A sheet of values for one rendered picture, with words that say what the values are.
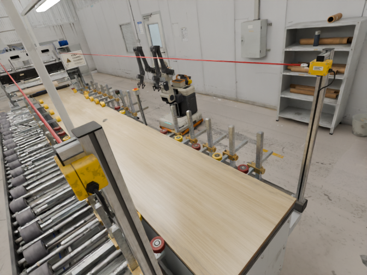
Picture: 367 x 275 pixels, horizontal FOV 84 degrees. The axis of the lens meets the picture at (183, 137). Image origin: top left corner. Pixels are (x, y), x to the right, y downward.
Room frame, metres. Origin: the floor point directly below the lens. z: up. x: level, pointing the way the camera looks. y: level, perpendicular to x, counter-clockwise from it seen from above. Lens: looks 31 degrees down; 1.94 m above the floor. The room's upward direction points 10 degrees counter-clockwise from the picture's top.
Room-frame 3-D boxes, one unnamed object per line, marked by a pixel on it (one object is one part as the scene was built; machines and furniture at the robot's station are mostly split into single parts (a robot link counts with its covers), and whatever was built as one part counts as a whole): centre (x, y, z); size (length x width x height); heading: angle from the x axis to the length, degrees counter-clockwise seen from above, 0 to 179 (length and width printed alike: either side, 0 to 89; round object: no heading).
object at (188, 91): (3.74, -0.08, 0.59); 0.55 x 0.34 x 0.83; 41
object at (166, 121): (3.68, -0.01, 0.16); 0.67 x 0.64 x 0.25; 131
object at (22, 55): (5.02, 2.95, 0.95); 1.65 x 0.70 x 1.90; 126
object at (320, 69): (0.93, -0.69, 1.20); 0.15 x 0.12 x 1.00; 36
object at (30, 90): (4.79, 2.78, 1.05); 1.43 x 0.12 x 0.12; 126
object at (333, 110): (3.03, -2.18, 0.78); 0.90 x 0.45 x 1.55; 36
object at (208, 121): (1.61, -0.24, 0.89); 0.04 x 0.04 x 0.48; 36
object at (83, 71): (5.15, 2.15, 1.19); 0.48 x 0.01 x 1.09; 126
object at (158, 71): (3.21, 0.20, 1.40); 0.11 x 0.06 x 0.43; 41
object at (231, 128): (1.41, -0.39, 0.89); 0.04 x 0.04 x 0.48; 36
